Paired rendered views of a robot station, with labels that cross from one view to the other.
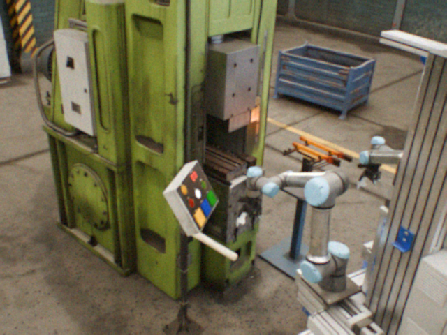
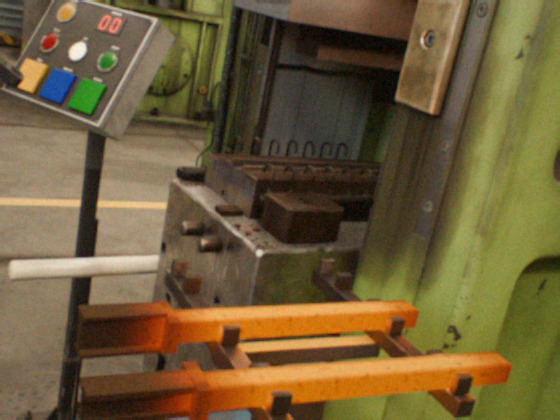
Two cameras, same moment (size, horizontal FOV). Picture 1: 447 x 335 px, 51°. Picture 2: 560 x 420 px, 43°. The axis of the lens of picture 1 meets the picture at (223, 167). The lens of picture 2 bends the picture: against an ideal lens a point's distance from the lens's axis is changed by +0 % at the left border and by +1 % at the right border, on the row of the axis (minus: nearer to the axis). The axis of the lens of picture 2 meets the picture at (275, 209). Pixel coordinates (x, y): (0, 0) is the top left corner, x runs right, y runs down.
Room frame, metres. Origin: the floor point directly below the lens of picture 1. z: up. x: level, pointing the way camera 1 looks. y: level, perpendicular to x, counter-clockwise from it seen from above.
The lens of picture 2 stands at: (3.15, -1.32, 1.33)
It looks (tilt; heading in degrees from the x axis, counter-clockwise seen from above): 17 degrees down; 106
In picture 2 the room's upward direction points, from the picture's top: 11 degrees clockwise
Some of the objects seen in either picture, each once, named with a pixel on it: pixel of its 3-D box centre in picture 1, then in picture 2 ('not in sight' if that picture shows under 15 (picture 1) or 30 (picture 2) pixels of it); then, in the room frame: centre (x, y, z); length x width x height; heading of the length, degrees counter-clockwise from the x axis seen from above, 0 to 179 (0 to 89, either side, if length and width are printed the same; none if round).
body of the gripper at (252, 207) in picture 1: (252, 204); not in sight; (2.14, -0.17, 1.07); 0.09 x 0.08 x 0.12; 31
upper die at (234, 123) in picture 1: (214, 111); (356, 3); (2.83, 0.07, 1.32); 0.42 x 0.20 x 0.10; 50
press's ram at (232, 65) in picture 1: (221, 72); not in sight; (2.87, 0.05, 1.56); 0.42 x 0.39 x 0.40; 50
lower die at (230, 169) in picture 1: (213, 160); (318, 181); (2.83, 0.07, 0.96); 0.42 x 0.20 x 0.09; 50
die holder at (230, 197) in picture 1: (216, 190); (310, 307); (2.88, 0.05, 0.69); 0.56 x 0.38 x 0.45; 50
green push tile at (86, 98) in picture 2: (210, 198); (88, 97); (2.28, 0.06, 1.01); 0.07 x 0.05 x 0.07; 165
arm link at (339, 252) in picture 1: (335, 257); not in sight; (1.83, -0.57, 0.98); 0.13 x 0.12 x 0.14; 129
